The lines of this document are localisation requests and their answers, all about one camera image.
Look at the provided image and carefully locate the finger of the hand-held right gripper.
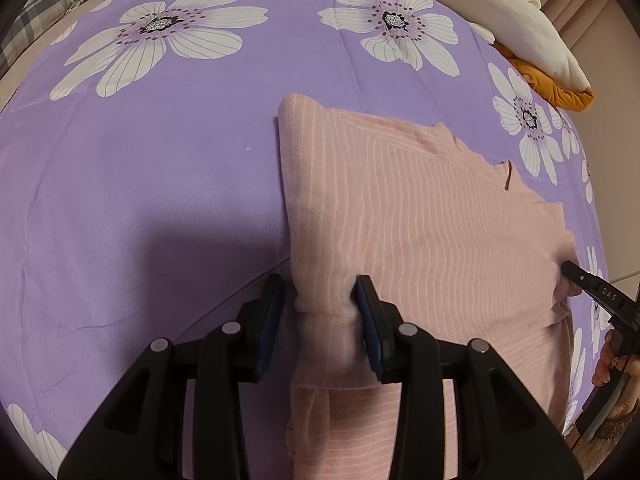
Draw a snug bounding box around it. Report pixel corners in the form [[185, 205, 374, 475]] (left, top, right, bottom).
[[561, 260, 624, 312]]

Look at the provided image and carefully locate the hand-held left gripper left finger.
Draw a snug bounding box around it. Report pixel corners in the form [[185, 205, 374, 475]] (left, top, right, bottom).
[[57, 273, 286, 480]]

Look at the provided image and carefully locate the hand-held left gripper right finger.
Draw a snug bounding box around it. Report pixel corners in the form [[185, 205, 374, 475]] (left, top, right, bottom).
[[354, 275, 583, 480]]

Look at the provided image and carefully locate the pink striped long-sleeve shirt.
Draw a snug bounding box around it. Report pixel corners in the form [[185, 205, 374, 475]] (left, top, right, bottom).
[[276, 92, 576, 480]]

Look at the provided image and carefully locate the person's right hand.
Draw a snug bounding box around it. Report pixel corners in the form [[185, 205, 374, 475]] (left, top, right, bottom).
[[592, 328, 631, 389]]

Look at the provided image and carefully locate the purple floral blanket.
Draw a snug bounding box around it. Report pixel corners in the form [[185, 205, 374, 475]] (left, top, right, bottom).
[[0, 0, 611, 480]]

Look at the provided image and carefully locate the white goose plush toy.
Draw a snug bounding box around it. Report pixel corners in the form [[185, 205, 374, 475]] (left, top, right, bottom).
[[350, 0, 596, 113]]

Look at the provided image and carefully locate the bed with pinkish sheet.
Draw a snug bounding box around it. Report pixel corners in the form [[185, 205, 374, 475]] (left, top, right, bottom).
[[0, 0, 121, 121]]

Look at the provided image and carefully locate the plaid quilt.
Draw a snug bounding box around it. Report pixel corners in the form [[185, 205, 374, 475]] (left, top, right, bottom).
[[0, 0, 88, 76]]

